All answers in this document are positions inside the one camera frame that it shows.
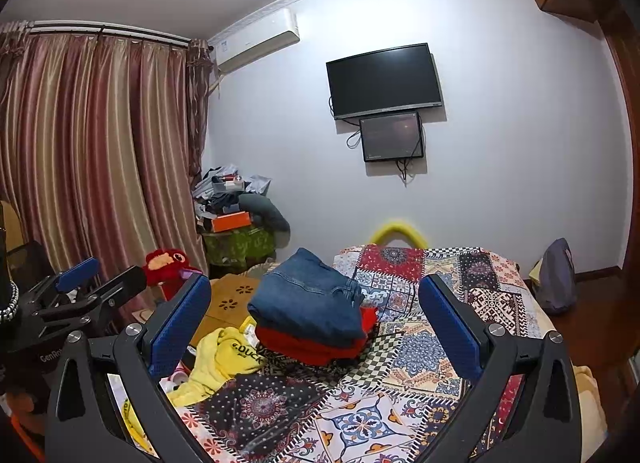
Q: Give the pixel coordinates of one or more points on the small wall monitor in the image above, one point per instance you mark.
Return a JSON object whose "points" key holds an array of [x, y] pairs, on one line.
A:
{"points": [[392, 135]]}

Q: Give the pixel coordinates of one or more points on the black mesh chair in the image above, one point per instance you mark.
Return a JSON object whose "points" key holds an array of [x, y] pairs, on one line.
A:
{"points": [[30, 255]]}

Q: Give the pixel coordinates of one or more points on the purple bag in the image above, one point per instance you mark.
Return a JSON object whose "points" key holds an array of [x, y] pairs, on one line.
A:
{"points": [[555, 278]]}

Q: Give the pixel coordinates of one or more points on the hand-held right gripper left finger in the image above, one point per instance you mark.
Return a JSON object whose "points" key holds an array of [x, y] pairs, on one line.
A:
{"points": [[180, 323]]}

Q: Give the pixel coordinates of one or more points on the pink cloth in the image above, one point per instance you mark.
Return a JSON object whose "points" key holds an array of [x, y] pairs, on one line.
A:
{"points": [[179, 378]]}

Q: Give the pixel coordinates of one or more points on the green cloth-covered box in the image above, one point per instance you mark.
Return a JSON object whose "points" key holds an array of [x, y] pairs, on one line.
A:
{"points": [[240, 245]]}

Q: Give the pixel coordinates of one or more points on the red folded garment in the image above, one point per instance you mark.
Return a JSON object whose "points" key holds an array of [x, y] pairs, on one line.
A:
{"points": [[310, 345]]}

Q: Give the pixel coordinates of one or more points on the pale yellow blanket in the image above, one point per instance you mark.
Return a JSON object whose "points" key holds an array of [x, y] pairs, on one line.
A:
{"points": [[587, 408]]}

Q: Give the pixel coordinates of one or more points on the yellow garment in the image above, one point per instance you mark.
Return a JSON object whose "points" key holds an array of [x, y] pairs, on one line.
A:
{"points": [[220, 363]]}

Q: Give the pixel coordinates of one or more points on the curtain rail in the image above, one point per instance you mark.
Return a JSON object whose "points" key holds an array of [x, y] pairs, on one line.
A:
{"points": [[100, 33]]}

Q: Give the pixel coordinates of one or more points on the brown cardboard box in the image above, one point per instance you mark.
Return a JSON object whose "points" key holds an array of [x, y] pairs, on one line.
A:
{"points": [[235, 293]]}

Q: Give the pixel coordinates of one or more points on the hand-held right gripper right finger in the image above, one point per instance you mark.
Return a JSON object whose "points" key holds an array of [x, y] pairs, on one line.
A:
{"points": [[450, 328]]}

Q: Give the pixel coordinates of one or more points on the patchwork printed blanket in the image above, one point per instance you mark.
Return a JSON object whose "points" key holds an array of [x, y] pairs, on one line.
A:
{"points": [[400, 393]]}

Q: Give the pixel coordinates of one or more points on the large black wall television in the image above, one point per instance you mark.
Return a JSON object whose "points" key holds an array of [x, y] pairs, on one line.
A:
{"points": [[385, 78]]}

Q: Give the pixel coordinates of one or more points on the yellow foam tube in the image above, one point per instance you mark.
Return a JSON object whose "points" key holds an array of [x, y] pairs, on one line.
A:
{"points": [[397, 228]]}

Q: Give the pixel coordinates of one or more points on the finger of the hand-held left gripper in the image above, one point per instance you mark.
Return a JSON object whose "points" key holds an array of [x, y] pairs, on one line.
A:
{"points": [[77, 272], [120, 285]]}

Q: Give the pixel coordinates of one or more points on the striped pink curtain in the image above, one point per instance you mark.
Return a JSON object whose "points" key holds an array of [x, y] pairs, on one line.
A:
{"points": [[100, 143]]}

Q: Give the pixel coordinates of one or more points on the blue denim jeans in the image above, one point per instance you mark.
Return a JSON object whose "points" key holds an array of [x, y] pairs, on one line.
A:
{"points": [[300, 293]]}

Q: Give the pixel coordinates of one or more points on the red plush toy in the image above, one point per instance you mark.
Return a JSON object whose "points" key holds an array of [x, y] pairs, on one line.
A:
{"points": [[162, 265]]}

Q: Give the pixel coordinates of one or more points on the white air conditioner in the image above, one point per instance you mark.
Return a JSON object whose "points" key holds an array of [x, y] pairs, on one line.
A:
{"points": [[255, 43]]}

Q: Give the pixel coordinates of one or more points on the orange box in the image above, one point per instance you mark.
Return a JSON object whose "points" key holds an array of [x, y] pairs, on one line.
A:
{"points": [[230, 221]]}

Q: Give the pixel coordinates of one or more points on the pile of clutter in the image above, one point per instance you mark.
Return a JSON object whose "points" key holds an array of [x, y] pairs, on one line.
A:
{"points": [[225, 188]]}

